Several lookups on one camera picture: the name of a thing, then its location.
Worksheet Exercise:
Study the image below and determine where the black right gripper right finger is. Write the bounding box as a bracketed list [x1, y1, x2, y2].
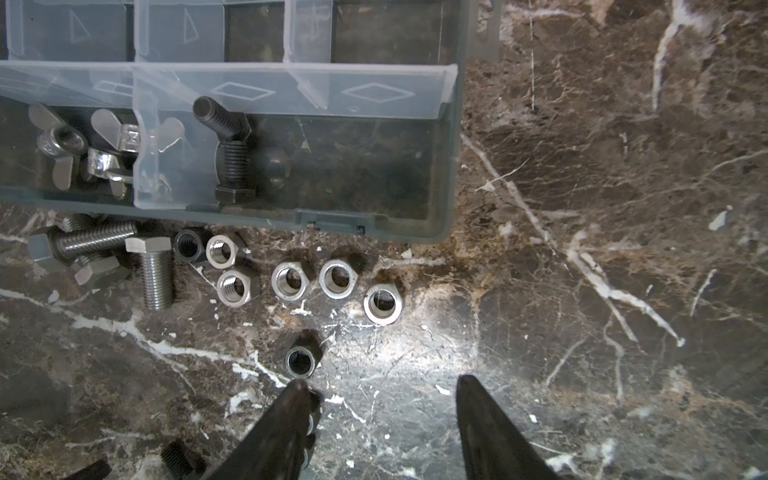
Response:
[456, 374, 558, 479]

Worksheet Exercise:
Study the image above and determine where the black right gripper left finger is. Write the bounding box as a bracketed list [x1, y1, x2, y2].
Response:
[205, 379, 320, 480]

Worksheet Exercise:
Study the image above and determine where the black hex bolt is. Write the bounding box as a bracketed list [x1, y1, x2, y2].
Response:
[215, 140, 256, 205]
[192, 96, 251, 141]

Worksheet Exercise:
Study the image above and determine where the silver wing nut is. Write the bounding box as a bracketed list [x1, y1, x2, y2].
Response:
[91, 109, 185, 154]
[81, 147, 133, 200]
[28, 103, 89, 191]

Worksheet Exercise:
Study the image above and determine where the clear plastic organizer box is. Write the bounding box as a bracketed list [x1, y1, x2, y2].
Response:
[1, 1, 503, 243]

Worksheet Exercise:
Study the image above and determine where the black small nut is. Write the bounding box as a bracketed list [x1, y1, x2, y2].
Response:
[284, 336, 323, 379]

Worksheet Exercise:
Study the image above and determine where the black small screw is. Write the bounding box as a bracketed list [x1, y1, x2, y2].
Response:
[160, 440, 207, 480]

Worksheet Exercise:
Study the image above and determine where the silver hex nut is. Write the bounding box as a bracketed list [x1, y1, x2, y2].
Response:
[363, 283, 403, 326]
[270, 261, 310, 303]
[205, 234, 246, 270]
[318, 259, 359, 300]
[216, 266, 261, 308]

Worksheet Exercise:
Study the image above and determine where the dark hex nut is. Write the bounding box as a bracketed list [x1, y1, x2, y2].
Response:
[172, 227, 212, 265]

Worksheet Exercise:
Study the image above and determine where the silver hex bolt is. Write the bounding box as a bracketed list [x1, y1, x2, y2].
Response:
[61, 213, 131, 292]
[27, 220, 140, 271]

